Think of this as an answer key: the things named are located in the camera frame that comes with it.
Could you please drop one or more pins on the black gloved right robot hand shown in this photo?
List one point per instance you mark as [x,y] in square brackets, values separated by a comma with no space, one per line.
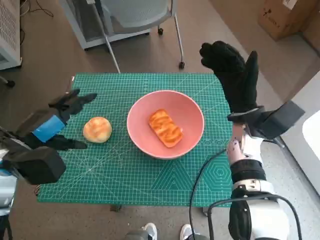
[240,82]

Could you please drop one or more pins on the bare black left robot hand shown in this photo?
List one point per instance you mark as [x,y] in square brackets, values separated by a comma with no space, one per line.
[50,127]

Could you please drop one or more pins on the round toy bread bun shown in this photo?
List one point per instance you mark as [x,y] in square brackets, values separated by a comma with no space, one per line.
[97,130]

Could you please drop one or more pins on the long striped toy bread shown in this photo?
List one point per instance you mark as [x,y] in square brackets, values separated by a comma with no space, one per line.
[165,127]

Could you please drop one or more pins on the pink bowl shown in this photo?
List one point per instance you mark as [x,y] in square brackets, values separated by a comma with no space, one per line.
[142,135]

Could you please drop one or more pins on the black caster wheel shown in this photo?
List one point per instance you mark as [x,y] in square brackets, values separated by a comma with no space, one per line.
[10,83]

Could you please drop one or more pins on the labelled brown cardboard box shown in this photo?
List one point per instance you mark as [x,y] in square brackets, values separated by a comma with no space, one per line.
[282,22]

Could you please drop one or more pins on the plain brown cardboard box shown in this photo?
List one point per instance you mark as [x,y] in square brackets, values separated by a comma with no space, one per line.
[313,32]

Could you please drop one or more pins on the green cutting mat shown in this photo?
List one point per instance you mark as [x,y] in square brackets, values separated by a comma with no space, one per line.
[125,180]

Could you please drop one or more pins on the table foot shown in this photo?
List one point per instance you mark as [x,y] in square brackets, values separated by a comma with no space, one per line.
[116,208]
[205,211]

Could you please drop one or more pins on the white perforated cabinet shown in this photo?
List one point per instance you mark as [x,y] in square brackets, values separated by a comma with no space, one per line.
[7,30]

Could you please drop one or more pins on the grey office chair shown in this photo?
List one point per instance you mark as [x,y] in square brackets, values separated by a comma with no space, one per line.
[140,12]

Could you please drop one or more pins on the white shoe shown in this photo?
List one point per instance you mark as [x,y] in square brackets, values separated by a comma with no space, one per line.
[187,231]
[150,230]

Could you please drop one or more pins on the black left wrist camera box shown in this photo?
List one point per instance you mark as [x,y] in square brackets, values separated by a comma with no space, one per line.
[37,165]

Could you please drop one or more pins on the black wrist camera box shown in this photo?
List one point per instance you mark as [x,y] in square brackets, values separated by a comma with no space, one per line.
[280,120]
[37,165]

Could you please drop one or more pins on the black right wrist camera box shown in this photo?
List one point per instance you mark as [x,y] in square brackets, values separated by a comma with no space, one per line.
[280,120]

